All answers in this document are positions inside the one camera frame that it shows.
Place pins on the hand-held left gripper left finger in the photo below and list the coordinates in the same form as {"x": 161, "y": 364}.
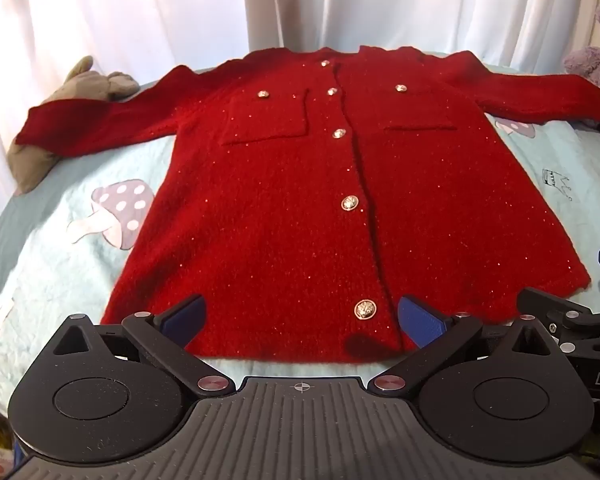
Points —
{"x": 184, "y": 319}

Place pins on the white curtain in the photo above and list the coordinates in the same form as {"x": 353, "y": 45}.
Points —
{"x": 155, "y": 10}

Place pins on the light blue mushroom print bedsheet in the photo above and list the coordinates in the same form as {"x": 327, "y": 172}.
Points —
{"x": 55, "y": 270}

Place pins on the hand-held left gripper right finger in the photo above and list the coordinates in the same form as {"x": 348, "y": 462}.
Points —
{"x": 422, "y": 321}

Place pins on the red knit button cardigan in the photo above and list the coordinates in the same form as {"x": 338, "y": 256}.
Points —
{"x": 290, "y": 230}

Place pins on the purple plush toy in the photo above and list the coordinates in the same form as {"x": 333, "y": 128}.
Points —
{"x": 597, "y": 62}

